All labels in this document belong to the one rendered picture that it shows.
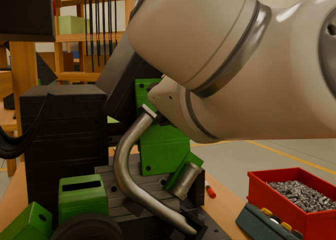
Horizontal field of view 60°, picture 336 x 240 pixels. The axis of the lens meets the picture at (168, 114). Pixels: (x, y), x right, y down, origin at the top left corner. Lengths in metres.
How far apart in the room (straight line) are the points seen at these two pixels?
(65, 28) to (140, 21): 3.72
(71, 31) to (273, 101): 3.71
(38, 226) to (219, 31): 0.26
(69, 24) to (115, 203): 3.34
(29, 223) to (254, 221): 0.55
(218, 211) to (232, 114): 0.67
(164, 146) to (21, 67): 0.88
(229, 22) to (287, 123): 0.07
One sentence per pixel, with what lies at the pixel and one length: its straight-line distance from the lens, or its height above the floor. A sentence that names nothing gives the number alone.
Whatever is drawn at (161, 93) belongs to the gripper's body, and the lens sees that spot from 0.33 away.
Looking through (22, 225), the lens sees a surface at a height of 1.14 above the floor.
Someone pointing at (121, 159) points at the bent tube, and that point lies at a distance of 0.58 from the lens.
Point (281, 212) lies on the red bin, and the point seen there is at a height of 0.87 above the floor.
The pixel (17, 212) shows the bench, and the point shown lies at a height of 0.88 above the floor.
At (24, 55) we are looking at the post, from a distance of 1.37.
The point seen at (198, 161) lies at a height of 1.09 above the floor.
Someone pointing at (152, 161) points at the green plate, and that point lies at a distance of 0.63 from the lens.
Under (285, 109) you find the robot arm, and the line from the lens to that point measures 0.17.
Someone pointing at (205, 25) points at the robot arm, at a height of 1.33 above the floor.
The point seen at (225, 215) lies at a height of 0.90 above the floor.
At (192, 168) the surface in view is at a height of 1.09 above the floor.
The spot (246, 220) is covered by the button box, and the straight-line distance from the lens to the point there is 0.78.
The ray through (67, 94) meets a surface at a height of 1.24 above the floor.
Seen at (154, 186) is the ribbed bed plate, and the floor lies 1.04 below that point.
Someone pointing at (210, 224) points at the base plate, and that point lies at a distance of 0.80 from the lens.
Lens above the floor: 1.31
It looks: 10 degrees down
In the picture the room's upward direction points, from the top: straight up
